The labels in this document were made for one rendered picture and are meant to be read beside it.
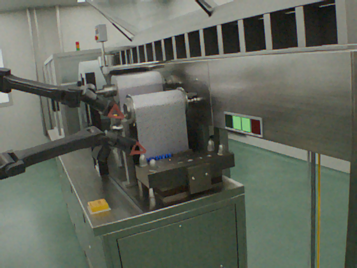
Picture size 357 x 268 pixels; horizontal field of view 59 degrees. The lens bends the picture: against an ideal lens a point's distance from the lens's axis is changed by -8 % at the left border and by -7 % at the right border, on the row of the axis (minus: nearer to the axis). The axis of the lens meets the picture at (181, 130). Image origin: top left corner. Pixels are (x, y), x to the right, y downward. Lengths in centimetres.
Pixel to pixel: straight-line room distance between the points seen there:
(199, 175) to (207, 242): 29
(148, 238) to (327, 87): 85
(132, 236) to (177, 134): 52
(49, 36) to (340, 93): 643
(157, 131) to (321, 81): 80
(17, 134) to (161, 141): 568
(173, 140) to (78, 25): 574
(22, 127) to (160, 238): 585
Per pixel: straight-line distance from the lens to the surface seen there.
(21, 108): 699
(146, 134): 151
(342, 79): 96
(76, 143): 134
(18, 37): 702
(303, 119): 107
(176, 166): 139
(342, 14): 96
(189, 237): 144
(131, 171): 161
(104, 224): 128
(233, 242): 157
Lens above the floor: 144
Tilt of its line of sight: 12 degrees down
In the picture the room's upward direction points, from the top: 6 degrees counter-clockwise
